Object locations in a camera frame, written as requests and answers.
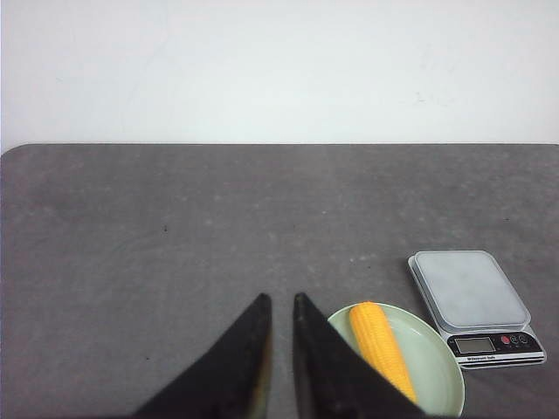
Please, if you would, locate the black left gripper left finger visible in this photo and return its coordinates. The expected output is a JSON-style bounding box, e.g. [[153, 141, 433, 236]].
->
[[133, 293, 273, 418]]

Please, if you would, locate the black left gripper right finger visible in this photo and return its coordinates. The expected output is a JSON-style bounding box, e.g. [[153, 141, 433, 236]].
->
[[293, 292, 426, 418]]

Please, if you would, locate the yellow corn cob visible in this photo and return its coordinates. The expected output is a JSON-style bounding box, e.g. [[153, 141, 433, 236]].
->
[[349, 301, 418, 402]]

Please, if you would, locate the light green plate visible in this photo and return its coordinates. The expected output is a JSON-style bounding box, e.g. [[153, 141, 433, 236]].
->
[[328, 303, 466, 417]]

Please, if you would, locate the silver digital kitchen scale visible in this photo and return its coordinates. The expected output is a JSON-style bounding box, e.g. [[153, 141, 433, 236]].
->
[[408, 251, 547, 370]]

